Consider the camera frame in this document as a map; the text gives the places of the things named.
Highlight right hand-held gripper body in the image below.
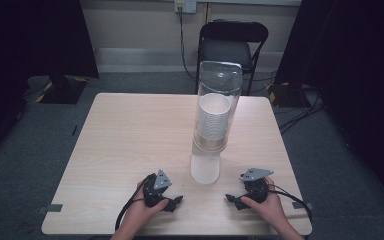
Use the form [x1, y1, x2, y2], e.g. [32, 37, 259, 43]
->
[239, 167, 275, 204]

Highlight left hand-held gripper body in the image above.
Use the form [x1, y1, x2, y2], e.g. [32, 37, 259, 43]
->
[142, 169, 173, 208]

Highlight person's right hand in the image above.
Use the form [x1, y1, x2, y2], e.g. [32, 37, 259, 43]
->
[240, 176, 288, 231]

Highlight person's left hand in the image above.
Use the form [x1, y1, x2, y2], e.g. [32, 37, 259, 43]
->
[126, 179, 170, 232]

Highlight clear tube cup dispenser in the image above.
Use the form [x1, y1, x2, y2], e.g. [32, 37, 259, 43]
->
[189, 60, 244, 185]

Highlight stack of white paper cups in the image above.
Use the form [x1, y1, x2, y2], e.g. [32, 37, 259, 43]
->
[197, 92, 232, 141]

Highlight black stand base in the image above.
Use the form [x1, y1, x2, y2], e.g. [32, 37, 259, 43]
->
[267, 81, 313, 109]
[39, 75, 89, 105]

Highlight black folding chair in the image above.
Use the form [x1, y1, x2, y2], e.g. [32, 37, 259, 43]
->
[195, 19, 270, 97]

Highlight black curtain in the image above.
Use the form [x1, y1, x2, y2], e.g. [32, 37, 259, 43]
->
[0, 0, 100, 161]
[273, 0, 384, 214]

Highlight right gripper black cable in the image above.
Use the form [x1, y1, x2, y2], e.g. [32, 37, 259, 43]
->
[267, 183, 314, 225]

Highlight grey table bracket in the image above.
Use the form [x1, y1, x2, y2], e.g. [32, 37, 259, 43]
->
[292, 201, 315, 211]
[36, 203, 64, 215]

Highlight black floor cables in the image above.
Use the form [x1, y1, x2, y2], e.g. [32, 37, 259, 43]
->
[277, 88, 326, 135]

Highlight black wall outlet cable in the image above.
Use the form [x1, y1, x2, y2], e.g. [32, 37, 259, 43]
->
[178, 7, 198, 82]

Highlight white wall outlet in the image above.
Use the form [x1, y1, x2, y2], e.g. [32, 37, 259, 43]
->
[174, 0, 198, 15]

